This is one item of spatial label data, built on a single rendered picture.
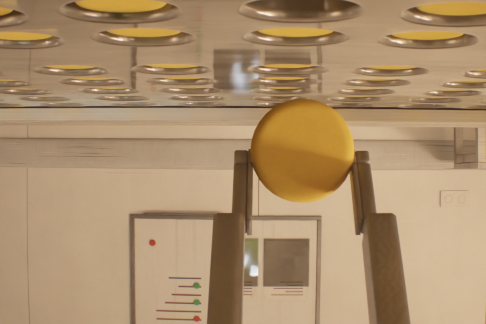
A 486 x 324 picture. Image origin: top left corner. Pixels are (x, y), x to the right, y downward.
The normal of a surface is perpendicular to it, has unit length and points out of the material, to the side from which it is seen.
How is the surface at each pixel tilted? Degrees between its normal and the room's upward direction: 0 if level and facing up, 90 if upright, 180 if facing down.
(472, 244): 90
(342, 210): 90
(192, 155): 90
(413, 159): 90
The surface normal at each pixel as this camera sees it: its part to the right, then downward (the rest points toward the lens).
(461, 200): -0.03, -0.04
